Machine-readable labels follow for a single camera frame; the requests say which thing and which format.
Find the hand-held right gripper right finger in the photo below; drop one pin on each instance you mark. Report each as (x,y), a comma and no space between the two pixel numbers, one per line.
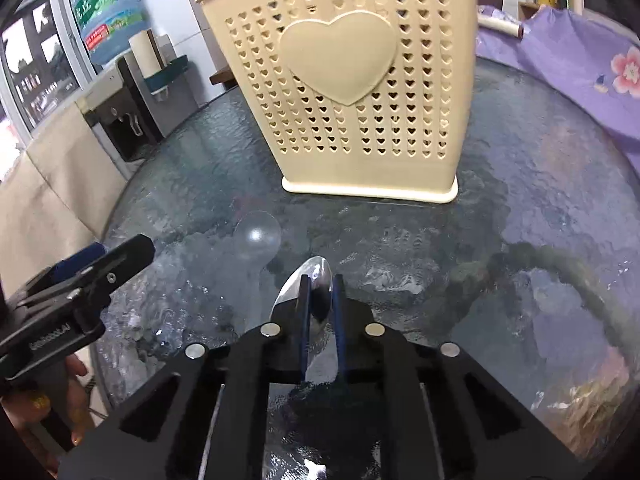
(340,327)

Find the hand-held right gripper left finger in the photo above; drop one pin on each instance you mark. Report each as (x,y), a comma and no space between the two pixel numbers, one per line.
(305,327)

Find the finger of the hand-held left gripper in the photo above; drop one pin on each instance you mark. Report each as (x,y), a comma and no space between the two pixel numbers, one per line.
(77,260)
(120,265)

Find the metal spoon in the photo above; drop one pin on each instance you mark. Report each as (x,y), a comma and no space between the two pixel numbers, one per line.
(320,272)

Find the clear plastic spoon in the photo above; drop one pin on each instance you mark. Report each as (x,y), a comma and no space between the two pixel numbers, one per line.
(257,235)

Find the beige plastic utensil holder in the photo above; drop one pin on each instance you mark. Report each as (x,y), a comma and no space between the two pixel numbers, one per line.
(350,110)

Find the person's left hand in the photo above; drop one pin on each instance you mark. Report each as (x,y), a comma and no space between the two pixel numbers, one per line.
(75,385)

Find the water dispenser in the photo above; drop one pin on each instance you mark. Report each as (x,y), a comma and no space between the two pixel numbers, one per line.
(125,115)

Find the teal tray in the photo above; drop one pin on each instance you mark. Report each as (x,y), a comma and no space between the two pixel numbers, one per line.
(167,72)

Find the window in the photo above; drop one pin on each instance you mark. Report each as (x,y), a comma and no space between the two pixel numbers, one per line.
(40,60)

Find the blue water bottle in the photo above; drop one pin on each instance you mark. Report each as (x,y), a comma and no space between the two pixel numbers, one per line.
(107,15)

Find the white frying pan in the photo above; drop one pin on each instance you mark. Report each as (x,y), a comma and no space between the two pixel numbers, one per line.
(500,25)

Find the purple floral cloth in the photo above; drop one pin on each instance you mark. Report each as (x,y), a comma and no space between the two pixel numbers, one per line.
(585,70)

